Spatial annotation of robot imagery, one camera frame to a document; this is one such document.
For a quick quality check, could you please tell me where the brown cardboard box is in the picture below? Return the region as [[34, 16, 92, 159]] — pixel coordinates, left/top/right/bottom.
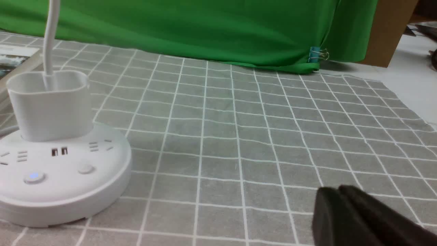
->
[[359, 0, 418, 68]]

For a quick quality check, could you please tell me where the blue binder clip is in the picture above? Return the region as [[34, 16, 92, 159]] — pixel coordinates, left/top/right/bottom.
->
[[307, 46, 330, 63]]

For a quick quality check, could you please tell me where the grey checked tablecloth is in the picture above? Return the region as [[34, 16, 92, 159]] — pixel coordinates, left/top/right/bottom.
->
[[1, 41, 436, 246]]

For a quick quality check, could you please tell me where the white desk lamp socket base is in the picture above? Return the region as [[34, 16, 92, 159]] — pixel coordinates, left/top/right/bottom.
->
[[1, 0, 132, 228]]

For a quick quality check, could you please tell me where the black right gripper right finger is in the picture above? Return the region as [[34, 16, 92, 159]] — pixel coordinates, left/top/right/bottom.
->
[[338, 185, 437, 246]]

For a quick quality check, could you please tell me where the green backdrop cloth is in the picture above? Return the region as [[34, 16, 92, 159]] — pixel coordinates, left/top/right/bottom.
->
[[0, 0, 379, 74]]

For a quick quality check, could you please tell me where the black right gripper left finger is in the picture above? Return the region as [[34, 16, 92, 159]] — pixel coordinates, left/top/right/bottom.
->
[[312, 187, 383, 246]]

